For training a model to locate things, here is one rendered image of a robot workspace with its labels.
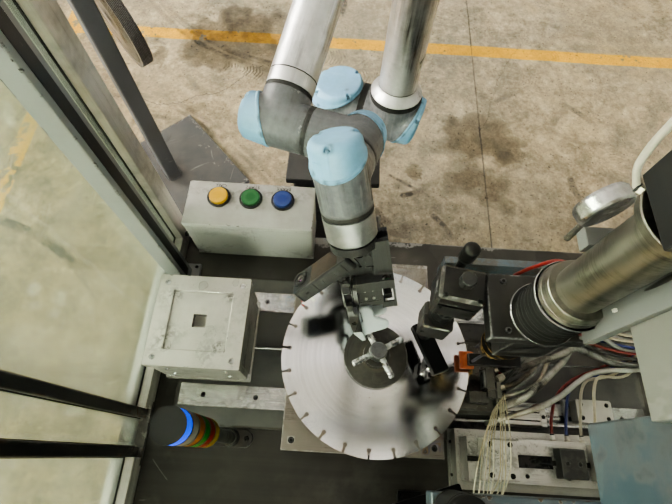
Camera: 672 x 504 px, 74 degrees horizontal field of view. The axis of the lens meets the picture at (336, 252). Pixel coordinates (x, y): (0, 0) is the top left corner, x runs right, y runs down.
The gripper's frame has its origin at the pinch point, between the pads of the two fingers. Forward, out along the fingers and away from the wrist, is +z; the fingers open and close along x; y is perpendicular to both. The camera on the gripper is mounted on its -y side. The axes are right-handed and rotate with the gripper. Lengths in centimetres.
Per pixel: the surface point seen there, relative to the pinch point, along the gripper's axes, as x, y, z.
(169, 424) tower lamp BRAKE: -22.5, -22.0, -11.8
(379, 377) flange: -4.6, 2.4, 6.3
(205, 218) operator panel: 27.3, -30.4, -12.0
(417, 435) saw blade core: -11.8, 7.4, 12.9
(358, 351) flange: -0.8, -0.6, 3.4
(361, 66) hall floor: 197, 7, 3
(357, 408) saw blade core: -8.4, -1.9, 8.9
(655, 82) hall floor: 194, 161, 38
